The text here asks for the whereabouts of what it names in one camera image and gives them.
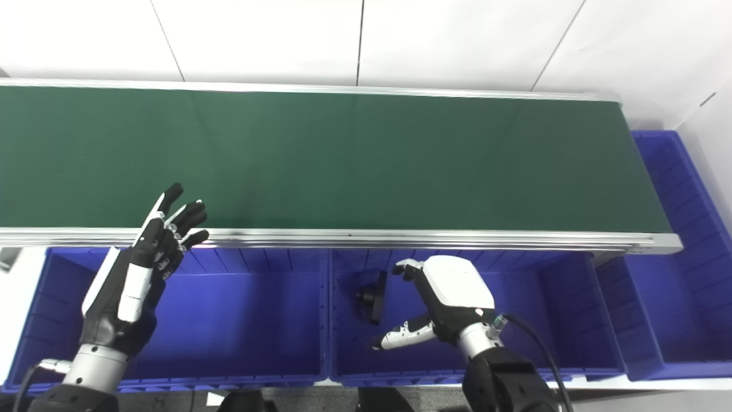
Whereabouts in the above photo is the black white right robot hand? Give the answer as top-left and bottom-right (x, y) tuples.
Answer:
(370, 255), (498, 351)

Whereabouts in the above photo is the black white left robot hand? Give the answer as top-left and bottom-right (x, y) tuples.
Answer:
(81, 183), (210, 356)

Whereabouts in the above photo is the black flanged machine part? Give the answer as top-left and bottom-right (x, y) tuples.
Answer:
(355, 270), (389, 326)

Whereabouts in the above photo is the large blue plastic bin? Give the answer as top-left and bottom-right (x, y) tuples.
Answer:
(329, 249), (628, 388)
(595, 130), (732, 382)
(2, 246), (332, 397)

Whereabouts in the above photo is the green conveyor belt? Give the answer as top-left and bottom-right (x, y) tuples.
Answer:
(0, 86), (673, 234)

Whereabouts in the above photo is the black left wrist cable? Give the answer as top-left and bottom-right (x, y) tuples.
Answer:
(11, 358), (73, 412)

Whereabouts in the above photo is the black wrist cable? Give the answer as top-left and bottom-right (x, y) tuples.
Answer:
(11, 358), (73, 412)
(494, 312), (574, 412)

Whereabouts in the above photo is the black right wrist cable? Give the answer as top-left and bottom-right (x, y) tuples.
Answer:
(494, 312), (574, 412)

